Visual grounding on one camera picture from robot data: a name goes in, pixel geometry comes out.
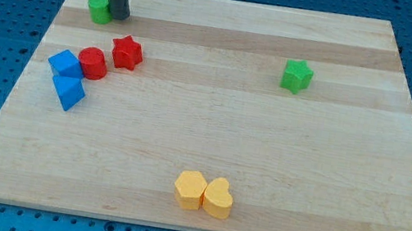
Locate green cylinder block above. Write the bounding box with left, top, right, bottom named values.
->
left=87, top=0, right=113, bottom=25

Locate light wooden board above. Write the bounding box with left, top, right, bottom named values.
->
left=0, top=0, right=412, bottom=231

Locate red cylinder block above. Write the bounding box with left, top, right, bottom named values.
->
left=79, top=47, right=107, bottom=80

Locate blue cube block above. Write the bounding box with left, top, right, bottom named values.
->
left=48, top=49, right=84, bottom=79

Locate red star block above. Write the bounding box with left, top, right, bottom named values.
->
left=111, top=35, right=143, bottom=70

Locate blue triangular prism block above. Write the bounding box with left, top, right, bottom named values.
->
left=52, top=75, right=86, bottom=111

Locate green star block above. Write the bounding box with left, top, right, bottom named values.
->
left=280, top=59, right=314, bottom=95

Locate yellow heart block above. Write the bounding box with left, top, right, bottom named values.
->
left=202, top=177, right=233, bottom=220

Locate yellow hexagon block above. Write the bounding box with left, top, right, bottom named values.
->
left=174, top=170, right=207, bottom=211

